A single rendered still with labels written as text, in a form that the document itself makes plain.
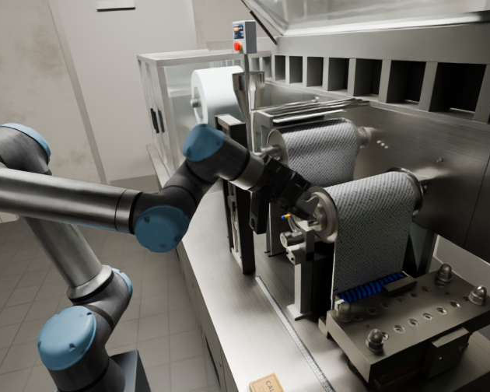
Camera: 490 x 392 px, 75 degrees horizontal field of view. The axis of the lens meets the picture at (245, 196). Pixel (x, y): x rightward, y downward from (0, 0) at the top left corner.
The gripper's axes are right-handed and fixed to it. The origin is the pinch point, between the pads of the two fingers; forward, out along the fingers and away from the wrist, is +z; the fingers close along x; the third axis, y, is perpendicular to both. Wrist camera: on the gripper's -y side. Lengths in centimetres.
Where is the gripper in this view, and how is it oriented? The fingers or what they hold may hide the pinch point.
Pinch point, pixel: (309, 218)
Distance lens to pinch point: 78.7
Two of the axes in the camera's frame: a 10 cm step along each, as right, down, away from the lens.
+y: 5.5, -8.2, -1.5
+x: -3.6, -4.0, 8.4
